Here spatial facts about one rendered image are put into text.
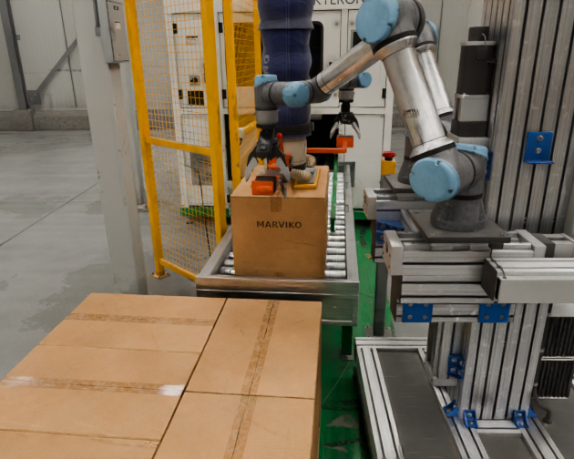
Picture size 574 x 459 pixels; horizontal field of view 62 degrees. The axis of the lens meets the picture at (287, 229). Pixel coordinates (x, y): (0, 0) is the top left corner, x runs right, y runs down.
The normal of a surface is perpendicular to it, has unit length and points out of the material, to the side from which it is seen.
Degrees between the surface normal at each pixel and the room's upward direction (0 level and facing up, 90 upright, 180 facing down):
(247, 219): 90
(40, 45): 90
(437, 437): 0
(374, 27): 83
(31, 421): 0
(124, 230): 90
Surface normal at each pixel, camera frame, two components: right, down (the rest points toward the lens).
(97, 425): -0.01, -0.94
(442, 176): -0.62, 0.38
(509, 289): -0.03, 0.34
